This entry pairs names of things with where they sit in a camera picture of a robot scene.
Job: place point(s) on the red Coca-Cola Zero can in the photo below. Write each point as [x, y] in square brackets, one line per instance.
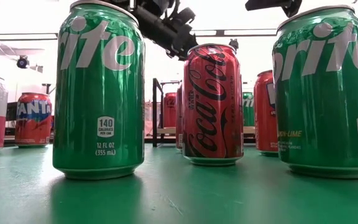
[211, 102]
[179, 118]

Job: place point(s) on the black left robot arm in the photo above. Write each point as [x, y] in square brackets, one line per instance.
[160, 28]

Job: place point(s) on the red Fanta strawberry can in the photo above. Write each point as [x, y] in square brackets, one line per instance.
[264, 118]
[33, 124]

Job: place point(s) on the black ceiling camera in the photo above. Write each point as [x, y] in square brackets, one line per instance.
[22, 62]
[234, 44]

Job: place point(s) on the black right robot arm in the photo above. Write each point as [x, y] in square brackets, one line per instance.
[275, 4]

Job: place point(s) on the green table mat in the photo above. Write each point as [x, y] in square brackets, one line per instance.
[179, 199]

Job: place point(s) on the green Sprite can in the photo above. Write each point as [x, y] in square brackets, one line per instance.
[248, 112]
[325, 102]
[98, 102]

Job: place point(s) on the wooden shelf black frame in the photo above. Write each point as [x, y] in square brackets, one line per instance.
[166, 131]

